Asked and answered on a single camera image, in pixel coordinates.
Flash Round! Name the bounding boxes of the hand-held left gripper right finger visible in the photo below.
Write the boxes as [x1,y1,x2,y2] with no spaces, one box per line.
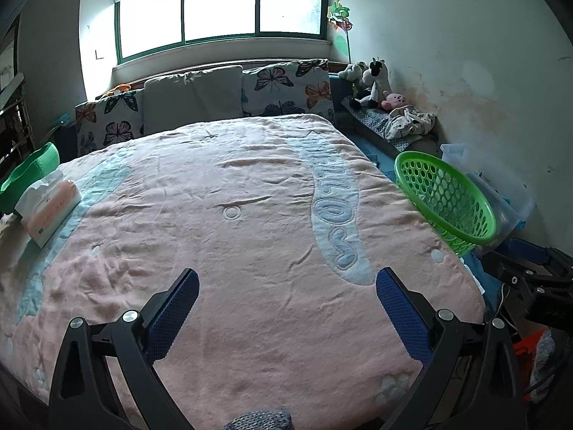
[375,267,526,430]

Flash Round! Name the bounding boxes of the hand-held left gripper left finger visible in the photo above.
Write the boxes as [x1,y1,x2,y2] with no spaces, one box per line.
[48,268,201,430]

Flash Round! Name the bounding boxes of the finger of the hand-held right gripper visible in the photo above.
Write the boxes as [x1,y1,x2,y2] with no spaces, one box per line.
[481,251,540,291]
[507,238,556,264]

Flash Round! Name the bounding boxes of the green plastic basket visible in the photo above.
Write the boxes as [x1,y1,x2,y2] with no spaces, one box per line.
[394,151,497,257]

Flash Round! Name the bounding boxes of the orange device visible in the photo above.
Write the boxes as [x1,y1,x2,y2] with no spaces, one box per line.
[512,328,550,360]

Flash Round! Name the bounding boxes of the clear plastic storage bin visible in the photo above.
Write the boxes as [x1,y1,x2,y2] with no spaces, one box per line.
[440,142,536,243]

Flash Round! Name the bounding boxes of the pink blanket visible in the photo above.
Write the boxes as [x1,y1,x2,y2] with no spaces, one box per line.
[0,113,487,430]

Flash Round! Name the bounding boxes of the person's grey knit sweater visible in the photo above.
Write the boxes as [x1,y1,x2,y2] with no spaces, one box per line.
[223,409,295,430]

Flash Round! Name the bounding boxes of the soft tissue pack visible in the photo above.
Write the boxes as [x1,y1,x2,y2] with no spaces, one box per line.
[14,170,83,249]

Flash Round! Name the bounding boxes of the crumpled beige clothes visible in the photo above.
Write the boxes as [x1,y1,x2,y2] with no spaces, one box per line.
[384,105,438,141]

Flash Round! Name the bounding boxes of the small butterfly print pillow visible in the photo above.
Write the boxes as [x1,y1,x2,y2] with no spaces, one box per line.
[74,90,146,158]

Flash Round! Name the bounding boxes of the green plastic basin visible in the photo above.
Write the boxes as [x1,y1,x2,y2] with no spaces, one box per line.
[0,142,61,214]

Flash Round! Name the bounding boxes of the pink plush toy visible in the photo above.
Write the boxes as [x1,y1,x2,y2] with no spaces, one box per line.
[380,92,406,111]

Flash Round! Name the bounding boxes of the grey patterned mat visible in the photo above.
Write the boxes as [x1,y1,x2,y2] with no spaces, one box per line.
[341,96,442,154]

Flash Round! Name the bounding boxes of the beige cushion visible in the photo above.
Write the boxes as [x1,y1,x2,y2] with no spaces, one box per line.
[143,65,244,135]

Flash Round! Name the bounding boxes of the black and white cow plush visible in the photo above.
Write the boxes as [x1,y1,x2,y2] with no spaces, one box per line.
[350,57,394,109]

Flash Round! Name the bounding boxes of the grey plush toy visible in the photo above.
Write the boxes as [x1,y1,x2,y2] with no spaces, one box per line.
[338,63,369,82]

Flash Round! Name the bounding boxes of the large butterfly print pillow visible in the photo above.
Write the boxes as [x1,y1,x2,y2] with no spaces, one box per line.
[242,58,336,122]

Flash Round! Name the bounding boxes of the wooden shelf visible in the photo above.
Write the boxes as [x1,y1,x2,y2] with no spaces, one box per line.
[0,69,37,168]

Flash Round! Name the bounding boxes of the green framed window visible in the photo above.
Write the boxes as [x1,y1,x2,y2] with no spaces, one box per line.
[114,0,331,66]

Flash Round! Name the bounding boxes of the green pinwheel toy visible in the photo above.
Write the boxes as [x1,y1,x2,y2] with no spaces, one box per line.
[326,2,355,64]

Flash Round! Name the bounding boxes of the white cable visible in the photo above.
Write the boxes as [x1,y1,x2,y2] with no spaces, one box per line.
[493,283,516,333]

